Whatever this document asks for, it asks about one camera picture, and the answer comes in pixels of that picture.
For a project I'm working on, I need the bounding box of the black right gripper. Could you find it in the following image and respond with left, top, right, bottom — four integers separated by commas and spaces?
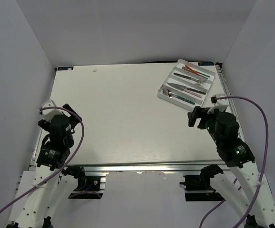
187, 106, 222, 145

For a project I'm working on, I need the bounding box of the knife with pink handle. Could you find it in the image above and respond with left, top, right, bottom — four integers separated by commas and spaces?
177, 88, 202, 98

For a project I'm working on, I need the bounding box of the knife with dark handle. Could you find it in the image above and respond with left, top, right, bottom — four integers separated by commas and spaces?
167, 83, 206, 95

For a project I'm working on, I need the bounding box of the fork with dark handle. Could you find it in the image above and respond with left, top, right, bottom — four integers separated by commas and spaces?
173, 73, 200, 82

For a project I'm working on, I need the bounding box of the orange chopstick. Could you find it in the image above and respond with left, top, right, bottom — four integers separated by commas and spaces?
182, 67, 201, 76
185, 65, 199, 75

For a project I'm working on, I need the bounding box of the green chopstick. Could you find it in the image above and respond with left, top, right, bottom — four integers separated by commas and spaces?
182, 67, 207, 78
187, 67, 212, 78

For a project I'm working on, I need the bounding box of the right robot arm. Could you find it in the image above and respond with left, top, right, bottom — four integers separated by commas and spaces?
187, 106, 275, 228

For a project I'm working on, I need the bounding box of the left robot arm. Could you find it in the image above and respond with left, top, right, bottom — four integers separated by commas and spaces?
7, 100, 86, 228

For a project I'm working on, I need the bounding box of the white divided cutlery tray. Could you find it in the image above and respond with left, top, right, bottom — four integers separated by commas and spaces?
157, 59, 216, 111

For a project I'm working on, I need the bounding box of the blue label sticker right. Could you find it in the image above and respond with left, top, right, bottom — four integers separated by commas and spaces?
198, 62, 215, 66

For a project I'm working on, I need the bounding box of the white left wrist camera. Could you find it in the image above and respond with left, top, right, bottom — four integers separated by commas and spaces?
38, 99, 64, 123

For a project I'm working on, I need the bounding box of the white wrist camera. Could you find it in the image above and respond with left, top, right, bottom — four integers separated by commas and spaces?
38, 99, 64, 123
207, 94, 229, 114

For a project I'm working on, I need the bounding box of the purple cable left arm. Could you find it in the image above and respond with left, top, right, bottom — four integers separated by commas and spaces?
0, 107, 85, 228

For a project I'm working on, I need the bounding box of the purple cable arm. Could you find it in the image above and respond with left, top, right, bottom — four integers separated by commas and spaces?
0, 107, 85, 228
199, 95, 269, 228

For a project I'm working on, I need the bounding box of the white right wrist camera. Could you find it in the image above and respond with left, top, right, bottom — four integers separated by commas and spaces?
207, 94, 229, 114

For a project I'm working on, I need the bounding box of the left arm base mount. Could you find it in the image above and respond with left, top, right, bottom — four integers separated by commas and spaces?
61, 166, 105, 200

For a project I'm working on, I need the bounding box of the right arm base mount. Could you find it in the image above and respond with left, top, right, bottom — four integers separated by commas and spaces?
179, 175, 224, 202

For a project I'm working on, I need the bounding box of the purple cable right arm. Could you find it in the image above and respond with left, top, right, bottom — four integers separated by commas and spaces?
199, 95, 269, 228

